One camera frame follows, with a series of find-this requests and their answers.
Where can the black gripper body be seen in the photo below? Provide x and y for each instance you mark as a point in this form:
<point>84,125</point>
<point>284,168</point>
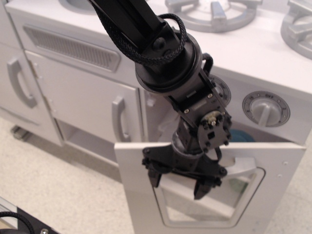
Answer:
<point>167,159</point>

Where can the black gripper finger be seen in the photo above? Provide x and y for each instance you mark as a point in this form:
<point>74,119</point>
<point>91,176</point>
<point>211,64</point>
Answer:
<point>154,176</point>
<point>202,187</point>

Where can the white oven door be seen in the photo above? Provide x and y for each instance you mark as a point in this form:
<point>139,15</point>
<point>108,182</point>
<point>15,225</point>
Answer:
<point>253,177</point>

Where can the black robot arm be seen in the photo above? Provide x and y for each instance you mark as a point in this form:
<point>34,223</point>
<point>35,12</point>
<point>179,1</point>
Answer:
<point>169,62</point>

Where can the green toy vegetable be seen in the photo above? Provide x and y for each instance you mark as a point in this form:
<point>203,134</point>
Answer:
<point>238,185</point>

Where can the light blue plate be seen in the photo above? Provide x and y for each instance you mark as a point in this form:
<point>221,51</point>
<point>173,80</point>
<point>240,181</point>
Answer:
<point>240,136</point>

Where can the white cabinet door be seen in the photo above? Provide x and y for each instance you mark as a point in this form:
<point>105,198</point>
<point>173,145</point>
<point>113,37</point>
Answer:
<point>81,103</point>
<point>11,107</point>

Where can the grey middle stove knob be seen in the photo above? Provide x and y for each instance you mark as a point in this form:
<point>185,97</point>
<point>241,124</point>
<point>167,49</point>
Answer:
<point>222,88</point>

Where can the grey stove knob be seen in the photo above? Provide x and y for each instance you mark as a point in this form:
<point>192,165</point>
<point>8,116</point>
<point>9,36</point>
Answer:
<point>266,109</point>
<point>222,88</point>

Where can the grey right stove knob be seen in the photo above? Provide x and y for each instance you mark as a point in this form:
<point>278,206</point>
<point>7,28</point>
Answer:
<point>266,109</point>

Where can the white toy kitchen unit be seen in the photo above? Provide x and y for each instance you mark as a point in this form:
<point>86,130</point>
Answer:
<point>253,58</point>

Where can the grey left burner grate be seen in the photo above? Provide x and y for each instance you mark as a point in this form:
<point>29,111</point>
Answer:
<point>214,16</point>

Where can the grey burner grate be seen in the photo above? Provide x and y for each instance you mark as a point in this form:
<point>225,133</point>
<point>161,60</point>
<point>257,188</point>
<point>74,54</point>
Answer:
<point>214,16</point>
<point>296,28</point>

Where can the grey vent grille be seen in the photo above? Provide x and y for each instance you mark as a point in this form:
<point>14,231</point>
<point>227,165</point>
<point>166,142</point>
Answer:
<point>73,48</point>

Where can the white left cabinet door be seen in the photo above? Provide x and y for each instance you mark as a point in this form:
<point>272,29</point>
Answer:
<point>11,107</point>

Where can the silver sink basin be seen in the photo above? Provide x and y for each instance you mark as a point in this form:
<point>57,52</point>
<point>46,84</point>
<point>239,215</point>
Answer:
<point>78,6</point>

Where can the grey right burner grate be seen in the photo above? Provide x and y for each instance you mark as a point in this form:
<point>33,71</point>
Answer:
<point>296,28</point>

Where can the grey cabinet door handle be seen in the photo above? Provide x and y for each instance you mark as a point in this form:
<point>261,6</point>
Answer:
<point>118,106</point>

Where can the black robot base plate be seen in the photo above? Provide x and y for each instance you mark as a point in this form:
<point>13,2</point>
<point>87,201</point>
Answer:
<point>17,221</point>

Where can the aluminium frame foot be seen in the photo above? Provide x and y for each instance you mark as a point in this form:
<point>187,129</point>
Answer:
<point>20,133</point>

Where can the grey left cabinet handle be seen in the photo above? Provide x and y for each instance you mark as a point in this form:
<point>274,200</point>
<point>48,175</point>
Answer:
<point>13,69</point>

